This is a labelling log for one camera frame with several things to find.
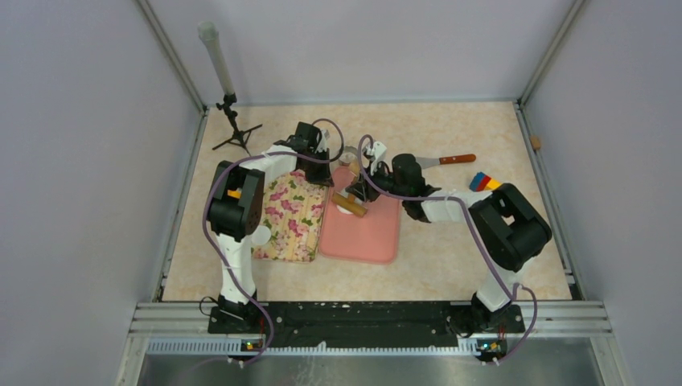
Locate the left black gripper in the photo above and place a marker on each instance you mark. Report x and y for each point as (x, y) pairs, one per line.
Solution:
(323, 178)

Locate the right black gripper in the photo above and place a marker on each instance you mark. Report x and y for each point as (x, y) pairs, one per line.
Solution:
(361, 188)

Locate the wooden rolling pin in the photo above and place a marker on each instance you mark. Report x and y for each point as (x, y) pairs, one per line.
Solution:
(347, 201)

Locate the white dough ball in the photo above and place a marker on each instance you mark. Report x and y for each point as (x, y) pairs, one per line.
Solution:
(344, 210)

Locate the pink silicone mat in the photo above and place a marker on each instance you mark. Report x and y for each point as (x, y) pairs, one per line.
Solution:
(371, 239)

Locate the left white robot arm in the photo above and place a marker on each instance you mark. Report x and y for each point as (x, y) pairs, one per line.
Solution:
(233, 208)

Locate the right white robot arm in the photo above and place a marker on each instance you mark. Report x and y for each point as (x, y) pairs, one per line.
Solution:
(506, 228)

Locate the floral rectangular tray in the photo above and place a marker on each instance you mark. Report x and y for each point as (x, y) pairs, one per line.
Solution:
(293, 211)

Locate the colourful toy block stack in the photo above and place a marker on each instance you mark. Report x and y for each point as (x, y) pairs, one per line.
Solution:
(483, 182)

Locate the black tripod with tube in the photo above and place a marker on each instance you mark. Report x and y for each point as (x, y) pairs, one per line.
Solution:
(210, 37)

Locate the small cork piece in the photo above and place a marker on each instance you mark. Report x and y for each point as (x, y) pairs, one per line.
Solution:
(535, 142)

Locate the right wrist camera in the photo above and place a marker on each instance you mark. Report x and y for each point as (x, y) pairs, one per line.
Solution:
(376, 154)

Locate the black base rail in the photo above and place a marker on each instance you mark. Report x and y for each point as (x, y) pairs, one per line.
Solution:
(365, 324)

